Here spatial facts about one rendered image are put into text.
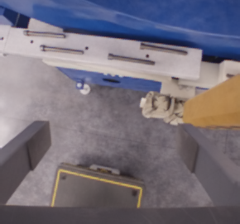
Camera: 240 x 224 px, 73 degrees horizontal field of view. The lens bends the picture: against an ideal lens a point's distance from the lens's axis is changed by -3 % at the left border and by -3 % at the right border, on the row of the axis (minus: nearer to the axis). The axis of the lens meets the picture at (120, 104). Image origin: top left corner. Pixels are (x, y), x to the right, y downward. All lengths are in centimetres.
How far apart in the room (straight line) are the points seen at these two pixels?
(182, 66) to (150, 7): 29
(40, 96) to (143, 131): 111
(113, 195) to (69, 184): 35
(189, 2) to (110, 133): 123
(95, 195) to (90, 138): 53
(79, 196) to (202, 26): 134
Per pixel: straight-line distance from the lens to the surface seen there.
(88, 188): 142
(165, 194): 176
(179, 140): 17
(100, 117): 166
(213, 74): 102
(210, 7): 88
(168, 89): 110
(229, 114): 26
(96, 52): 86
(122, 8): 75
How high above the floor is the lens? 162
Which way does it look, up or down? 81 degrees down
